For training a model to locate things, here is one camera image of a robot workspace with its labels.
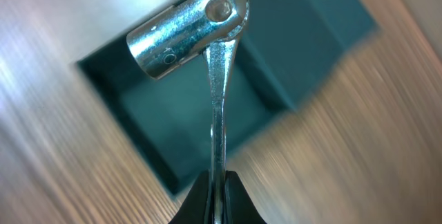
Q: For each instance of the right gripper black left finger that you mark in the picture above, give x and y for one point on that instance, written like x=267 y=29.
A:
x=194 y=208

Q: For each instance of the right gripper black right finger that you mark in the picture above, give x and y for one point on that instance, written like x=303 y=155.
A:
x=240 y=207

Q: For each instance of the chrome socket wrench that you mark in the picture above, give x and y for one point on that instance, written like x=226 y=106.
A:
x=211 y=28

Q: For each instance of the dark green open box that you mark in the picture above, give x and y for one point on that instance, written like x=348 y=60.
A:
x=287 y=51

